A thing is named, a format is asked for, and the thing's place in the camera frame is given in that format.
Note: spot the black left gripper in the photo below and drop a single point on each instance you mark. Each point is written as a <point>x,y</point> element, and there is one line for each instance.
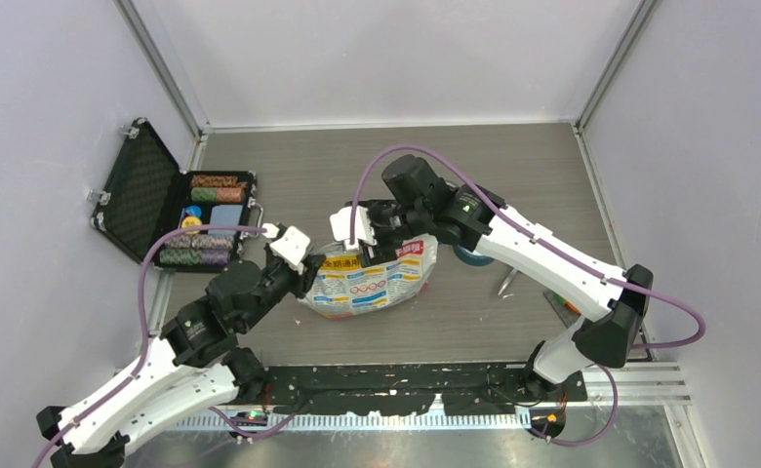
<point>303,282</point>

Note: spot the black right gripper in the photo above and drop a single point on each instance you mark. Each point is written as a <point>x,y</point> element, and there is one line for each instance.
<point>383,251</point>

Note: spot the white yellow pet food bag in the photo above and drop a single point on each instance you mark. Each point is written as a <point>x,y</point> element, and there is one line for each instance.
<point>344,288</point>

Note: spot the metal food scoop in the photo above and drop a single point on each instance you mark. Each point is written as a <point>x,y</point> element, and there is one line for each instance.
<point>507,281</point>

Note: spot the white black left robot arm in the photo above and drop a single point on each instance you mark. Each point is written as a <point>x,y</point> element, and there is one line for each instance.
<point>193,364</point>

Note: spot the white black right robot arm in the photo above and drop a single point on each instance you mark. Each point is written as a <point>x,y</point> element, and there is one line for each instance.
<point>609,299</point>

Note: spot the teal double pet bowl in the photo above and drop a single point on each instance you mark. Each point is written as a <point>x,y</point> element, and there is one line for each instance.
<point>471,258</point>

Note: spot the green striped chip stack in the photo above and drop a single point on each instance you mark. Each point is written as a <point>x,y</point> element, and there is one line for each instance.
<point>194,257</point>

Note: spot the light blue card deck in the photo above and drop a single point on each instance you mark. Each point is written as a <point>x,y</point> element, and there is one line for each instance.
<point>229,215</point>

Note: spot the striped poker chip stack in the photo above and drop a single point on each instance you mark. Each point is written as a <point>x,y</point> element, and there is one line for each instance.
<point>201,242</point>

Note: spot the yellow poker chip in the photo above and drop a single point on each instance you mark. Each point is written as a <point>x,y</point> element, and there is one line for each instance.
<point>190,221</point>

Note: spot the blue poker chip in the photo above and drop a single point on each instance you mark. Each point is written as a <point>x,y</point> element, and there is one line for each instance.
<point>195,211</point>

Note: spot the green poker chip stack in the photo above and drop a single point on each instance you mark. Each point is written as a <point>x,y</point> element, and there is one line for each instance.
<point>219,195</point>

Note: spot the brown poker chip stack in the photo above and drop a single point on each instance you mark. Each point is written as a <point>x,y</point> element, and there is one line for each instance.
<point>214,181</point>

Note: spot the black foam-lined case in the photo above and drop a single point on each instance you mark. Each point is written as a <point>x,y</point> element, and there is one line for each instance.
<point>142,200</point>

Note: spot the orange toy brick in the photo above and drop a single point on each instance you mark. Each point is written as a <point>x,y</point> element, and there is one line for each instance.
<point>571,307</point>

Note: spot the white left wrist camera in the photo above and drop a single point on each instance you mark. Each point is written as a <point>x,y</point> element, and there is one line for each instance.
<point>288,243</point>

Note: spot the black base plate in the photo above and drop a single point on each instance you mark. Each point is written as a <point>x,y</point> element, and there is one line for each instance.
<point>399,390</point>

